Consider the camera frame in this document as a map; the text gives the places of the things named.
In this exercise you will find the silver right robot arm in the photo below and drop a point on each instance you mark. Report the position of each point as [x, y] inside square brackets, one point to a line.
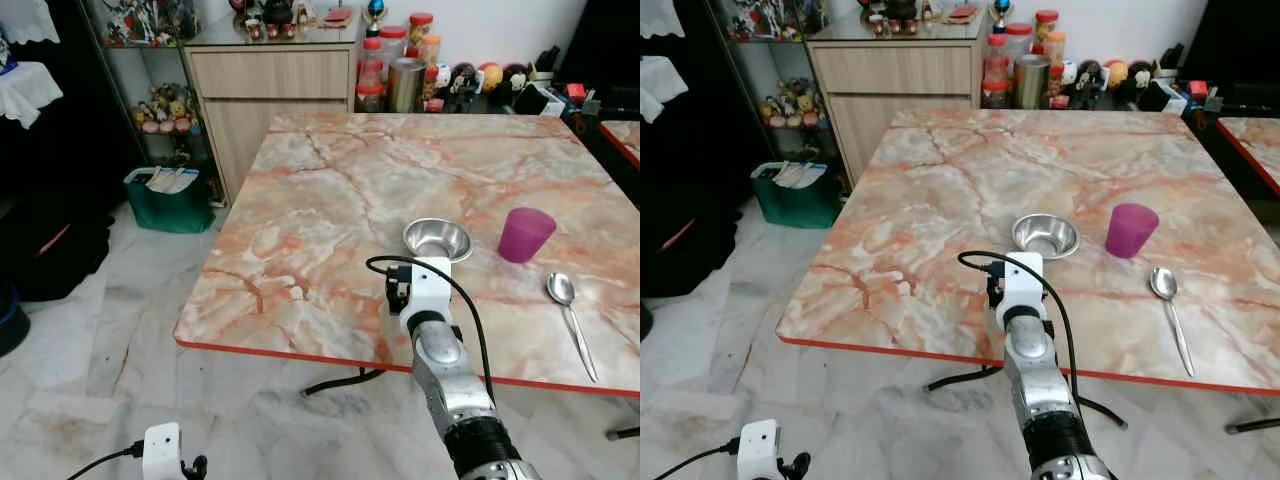
[1040, 375]
[452, 375]

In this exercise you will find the steel bowl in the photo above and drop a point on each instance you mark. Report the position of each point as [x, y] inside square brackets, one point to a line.
[437, 240]
[1046, 236]

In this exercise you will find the purple plastic cup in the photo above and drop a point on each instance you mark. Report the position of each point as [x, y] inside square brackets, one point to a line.
[1131, 233]
[525, 238]

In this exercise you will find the steel spoon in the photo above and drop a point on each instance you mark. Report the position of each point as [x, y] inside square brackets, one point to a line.
[560, 289]
[1162, 283]

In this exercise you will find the steel canister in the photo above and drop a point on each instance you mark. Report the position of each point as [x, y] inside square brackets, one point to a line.
[1031, 83]
[406, 85]

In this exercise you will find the green storage bag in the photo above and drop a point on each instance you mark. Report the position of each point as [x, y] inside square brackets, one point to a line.
[795, 205]
[168, 208]

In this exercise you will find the tall red-filled jar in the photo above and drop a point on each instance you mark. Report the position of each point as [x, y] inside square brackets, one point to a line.
[995, 68]
[370, 70]

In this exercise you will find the yellow round figurine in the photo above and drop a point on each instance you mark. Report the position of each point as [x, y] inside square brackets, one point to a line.
[490, 76]
[1115, 73]

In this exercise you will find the light wooden cabinet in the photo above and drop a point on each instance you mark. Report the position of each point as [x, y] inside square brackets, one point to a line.
[270, 75]
[890, 72]

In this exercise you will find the black and white box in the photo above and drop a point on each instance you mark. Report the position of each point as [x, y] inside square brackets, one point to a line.
[1165, 97]
[540, 100]

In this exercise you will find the clear jar red lid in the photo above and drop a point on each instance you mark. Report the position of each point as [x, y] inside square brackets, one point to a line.
[1017, 42]
[392, 45]

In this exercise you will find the orange-filled jar red lid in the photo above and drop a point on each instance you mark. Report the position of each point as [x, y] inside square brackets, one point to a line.
[421, 28]
[1046, 26]

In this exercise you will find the small red box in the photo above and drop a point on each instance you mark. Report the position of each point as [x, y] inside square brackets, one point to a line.
[1198, 88]
[576, 90]

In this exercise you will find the plush toy figurines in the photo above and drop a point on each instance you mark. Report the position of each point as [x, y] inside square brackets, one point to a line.
[165, 110]
[788, 105]

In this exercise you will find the marble side table red edge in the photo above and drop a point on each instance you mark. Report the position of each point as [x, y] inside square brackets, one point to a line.
[1255, 145]
[625, 140]

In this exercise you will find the dark teapot set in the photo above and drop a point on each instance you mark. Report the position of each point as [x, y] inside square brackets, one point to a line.
[895, 15]
[275, 18]

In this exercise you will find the glass display shelf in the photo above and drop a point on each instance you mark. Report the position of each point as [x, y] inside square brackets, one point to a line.
[150, 60]
[770, 55]

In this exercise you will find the white hanging cloth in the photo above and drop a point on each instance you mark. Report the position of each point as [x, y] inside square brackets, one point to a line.
[28, 92]
[660, 88]

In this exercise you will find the white lace cloth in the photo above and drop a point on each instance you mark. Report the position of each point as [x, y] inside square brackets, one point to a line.
[660, 15]
[25, 20]

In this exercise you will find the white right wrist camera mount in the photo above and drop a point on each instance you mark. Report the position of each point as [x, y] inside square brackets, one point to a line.
[428, 290]
[1020, 283]

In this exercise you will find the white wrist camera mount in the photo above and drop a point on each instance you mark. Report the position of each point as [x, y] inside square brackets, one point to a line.
[1020, 283]
[758, 450]
[161, 452]
[428, 290]

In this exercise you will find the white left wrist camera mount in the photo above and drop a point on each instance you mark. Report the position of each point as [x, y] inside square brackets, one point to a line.
[758, 450]
[161, 452]

